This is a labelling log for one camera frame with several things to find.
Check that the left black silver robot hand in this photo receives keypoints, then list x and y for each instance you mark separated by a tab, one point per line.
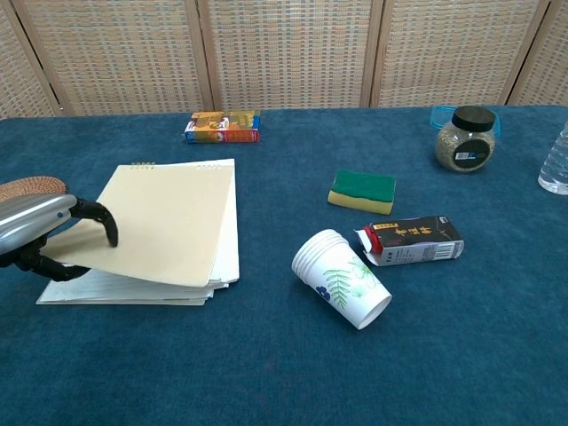
31	222

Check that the spiral notepad with cream cover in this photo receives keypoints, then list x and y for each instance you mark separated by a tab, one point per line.
177	213

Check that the round woven rattan coaster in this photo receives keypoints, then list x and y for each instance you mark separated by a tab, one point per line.
26	188

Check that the colourful orange printed box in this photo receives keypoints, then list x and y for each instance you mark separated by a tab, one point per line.
222	126

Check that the blue tablecloth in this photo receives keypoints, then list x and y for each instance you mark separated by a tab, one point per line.
284	377

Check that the wooden woven folding screen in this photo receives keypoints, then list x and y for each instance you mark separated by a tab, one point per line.
288	53

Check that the stacked white leaf-print paper cups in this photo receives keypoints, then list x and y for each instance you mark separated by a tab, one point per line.
341	279

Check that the green yellow sponge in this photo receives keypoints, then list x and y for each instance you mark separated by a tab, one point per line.
361	191

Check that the black carton with gold lettering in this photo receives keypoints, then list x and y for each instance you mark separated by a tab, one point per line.
417	242

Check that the glass jar with black lid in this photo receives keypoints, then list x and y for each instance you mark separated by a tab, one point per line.
465	146

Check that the clear plastic water bottle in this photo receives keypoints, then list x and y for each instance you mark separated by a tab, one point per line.
557	164

